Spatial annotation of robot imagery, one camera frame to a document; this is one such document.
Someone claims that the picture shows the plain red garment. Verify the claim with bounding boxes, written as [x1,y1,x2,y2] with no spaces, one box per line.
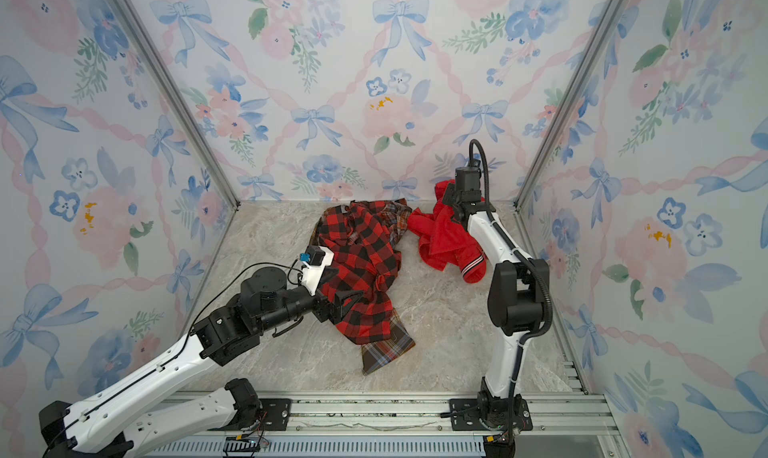
[408,180,487,284]

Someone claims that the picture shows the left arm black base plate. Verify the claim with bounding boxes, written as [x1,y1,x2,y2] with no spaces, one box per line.
[231,398,293,431]

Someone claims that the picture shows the aluminium corner post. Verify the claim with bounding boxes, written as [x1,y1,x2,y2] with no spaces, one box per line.
[107,0,240,210]
[514,0,628,211]

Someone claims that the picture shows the aluminium corner post right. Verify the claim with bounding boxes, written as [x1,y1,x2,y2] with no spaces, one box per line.
[514,0,628,211]

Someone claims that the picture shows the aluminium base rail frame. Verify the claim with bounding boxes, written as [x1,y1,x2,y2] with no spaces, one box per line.
[151,365,630,457]

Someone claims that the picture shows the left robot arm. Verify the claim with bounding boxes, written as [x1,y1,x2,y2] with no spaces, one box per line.
[39,264,363,457]

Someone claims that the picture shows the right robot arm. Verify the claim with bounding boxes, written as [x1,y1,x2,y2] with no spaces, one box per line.
[442,165,553,434]

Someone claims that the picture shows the brown multicolour tartan cloth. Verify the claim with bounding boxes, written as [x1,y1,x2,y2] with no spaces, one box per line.
[305,197,416,376]

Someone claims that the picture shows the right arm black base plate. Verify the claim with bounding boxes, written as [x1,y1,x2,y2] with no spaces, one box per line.
[440,393,533,433]

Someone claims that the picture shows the aluminium corner post left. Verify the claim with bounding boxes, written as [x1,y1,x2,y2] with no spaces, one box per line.
[107,0,240,210]

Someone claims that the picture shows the red black buffalo plaid cloth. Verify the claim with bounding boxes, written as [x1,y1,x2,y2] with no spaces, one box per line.
[313,198,404,346]

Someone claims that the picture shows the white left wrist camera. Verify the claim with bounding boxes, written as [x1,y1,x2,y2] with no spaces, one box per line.
[299,245,334,296]

